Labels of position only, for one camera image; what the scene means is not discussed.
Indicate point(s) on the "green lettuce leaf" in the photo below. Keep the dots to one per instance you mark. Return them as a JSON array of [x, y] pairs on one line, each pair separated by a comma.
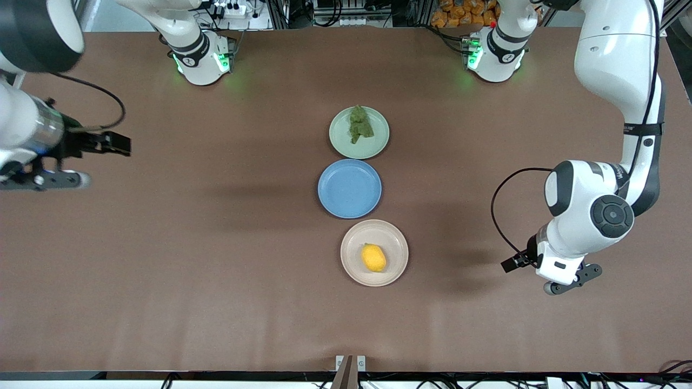
[[359, 127]]

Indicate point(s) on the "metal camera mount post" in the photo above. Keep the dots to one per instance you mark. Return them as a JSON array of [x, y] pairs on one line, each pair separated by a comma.
[[346, 373]]

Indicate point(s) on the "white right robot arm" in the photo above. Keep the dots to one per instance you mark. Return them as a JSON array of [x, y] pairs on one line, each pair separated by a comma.
[[16, 119]]

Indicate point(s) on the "orange snack bag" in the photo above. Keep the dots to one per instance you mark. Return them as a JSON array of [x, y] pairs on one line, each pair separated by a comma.
[[459, 13]]

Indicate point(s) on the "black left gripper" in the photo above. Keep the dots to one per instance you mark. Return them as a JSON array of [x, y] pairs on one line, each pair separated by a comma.
[[531, 252]]

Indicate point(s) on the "blue round plate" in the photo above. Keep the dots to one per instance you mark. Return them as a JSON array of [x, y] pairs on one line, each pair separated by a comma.
[[350, 188]]

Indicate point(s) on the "white power strip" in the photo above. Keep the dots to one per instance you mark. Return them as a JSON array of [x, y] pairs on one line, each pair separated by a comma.
[[232, 9]]

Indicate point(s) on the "beige round plate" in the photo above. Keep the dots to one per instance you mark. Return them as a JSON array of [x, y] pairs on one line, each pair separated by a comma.
[[357, 270]]

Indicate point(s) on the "aluminium equipment rack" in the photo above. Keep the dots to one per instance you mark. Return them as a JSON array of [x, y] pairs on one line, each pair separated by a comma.
[[351, 21]]

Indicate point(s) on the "yellow lemon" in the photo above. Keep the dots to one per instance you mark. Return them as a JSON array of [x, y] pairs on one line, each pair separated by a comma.
[[374, 258]]

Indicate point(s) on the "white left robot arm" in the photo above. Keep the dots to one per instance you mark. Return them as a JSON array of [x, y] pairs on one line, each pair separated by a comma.
[[611, 54]]

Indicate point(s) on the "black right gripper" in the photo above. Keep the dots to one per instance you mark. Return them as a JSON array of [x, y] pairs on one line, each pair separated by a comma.
[[74, 144]]

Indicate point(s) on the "white table front rail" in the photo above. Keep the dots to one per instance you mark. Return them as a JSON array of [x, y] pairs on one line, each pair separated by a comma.
[[81, 385]]

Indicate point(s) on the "pale green round plate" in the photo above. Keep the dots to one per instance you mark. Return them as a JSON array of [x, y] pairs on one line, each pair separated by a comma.
[[378, 146]]

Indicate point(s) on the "brown table cover mat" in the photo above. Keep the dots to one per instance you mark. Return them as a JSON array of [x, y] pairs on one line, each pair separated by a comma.
[[216, 297]]

